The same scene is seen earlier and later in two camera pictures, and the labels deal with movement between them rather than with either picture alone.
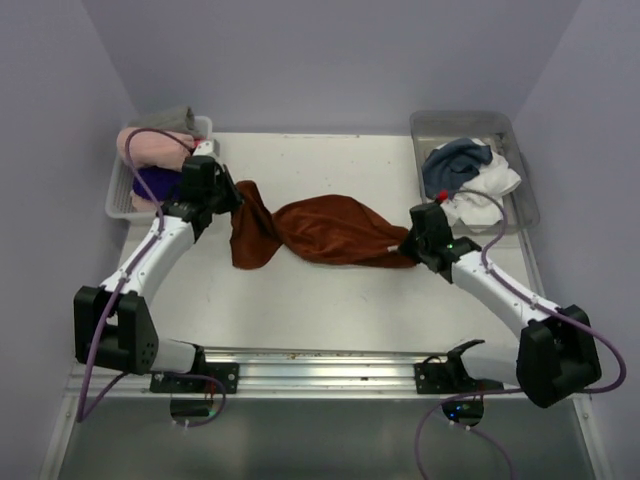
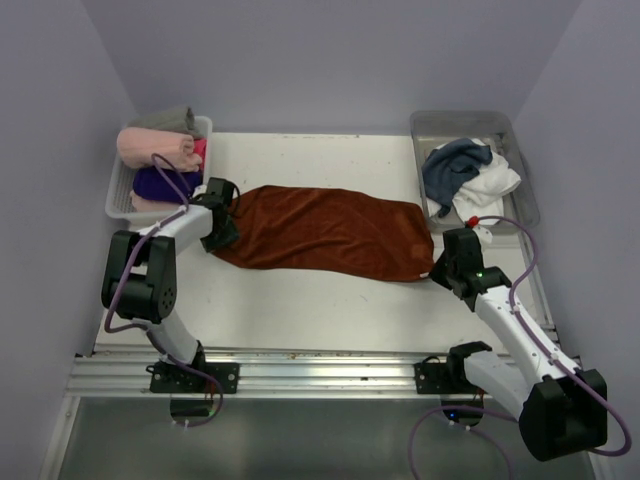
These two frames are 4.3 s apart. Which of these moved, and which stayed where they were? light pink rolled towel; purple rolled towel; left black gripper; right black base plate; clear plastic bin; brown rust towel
Moved: left black gripper; brown rust towel
Stayed: purple rolled towel; right black base plate; light pink rolled towel; clear plastic bin
